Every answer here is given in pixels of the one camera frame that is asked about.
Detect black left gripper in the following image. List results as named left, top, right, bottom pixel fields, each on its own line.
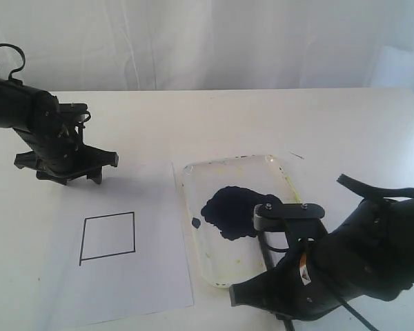
left=12, top=120, right=119, bottom=185

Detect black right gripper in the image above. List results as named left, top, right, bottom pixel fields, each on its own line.
left=228, top=199, right=414, bottom=319

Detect black paintbrush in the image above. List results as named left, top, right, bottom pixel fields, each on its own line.
left=257, top=232, right=295, bottom=331

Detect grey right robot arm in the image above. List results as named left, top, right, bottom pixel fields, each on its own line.
left=229, top=197, right=414, bottom=321

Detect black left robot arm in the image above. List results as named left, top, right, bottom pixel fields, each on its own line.
left=0, top=79, right=119, bottom=185

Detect white plastic paint tray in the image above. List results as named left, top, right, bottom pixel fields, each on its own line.
left=181, top=154, right=307, bottom=289

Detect white paper sheet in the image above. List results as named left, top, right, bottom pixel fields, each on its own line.
left=35, top=162, right=193, bottom=330

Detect white backdrop curtain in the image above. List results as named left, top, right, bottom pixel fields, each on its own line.
left=0, top=1, right=414, bottom=92

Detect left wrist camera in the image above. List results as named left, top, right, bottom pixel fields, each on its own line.
left=59, top=103, right=91, bottom=125

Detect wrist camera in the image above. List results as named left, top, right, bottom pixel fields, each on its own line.
left=253, top=203, right=328, bottom=242
left=59, top=103, right=91, bottom=125

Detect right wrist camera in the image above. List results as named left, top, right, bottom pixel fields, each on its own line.
left=253, top=203, right=328, bottom=242

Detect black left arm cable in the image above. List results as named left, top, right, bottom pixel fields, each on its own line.
left=0, top=43, right=26, bottom=82

